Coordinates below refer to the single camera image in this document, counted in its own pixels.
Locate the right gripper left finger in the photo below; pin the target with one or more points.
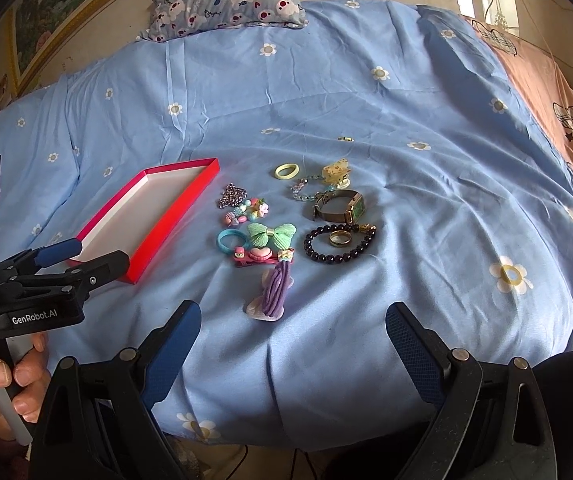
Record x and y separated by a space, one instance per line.
165 350

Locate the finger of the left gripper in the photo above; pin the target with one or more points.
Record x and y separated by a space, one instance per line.
77 282
31 261

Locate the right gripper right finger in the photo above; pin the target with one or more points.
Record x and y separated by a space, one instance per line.
449 379

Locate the purple hair tie flower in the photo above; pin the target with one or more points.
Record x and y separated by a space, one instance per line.
269 305

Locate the pink heart hair clip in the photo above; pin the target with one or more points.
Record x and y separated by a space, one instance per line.
256 256

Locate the green bow hair clip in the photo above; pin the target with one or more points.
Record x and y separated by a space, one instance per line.
279 237

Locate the gold wristwatch green face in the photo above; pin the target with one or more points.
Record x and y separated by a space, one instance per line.
339 206

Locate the yellow hair claw clip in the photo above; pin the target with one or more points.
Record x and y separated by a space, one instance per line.
337 174

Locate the person's left hand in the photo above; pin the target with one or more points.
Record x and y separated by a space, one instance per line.
32 376

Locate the red shallow cardboard box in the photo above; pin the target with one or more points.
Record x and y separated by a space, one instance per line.
141 215

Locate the light blue floral bedsheet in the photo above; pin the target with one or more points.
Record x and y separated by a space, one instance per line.
473 207

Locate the framed landscape painting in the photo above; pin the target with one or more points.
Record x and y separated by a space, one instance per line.
37 30

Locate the pink patterned blanket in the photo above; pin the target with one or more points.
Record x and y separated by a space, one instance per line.
536 75

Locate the blue patterned pillow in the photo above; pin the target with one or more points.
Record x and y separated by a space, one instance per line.
171 19

